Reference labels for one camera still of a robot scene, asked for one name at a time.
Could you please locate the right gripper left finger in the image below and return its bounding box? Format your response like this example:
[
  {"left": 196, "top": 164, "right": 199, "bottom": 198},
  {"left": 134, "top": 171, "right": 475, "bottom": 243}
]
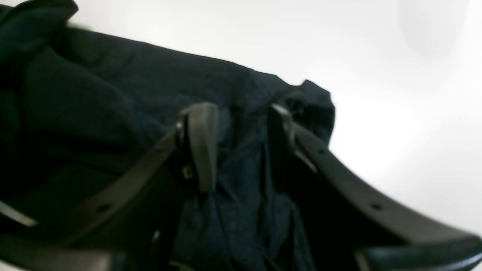
[{"left": 1, "top": 102, "right": 218, "bottom": 271}]

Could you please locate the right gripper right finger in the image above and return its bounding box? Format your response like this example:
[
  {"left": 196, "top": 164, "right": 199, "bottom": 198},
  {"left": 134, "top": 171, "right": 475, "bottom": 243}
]
[{"left": 267, "top": 104, "right": 481, "bottom": 271}]

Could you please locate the black t-shirt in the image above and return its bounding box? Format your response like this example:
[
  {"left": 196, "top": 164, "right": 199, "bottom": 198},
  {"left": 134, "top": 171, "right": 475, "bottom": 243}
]
[{"left": 1, "top": 0, "right": 335, "bottom": 271}]

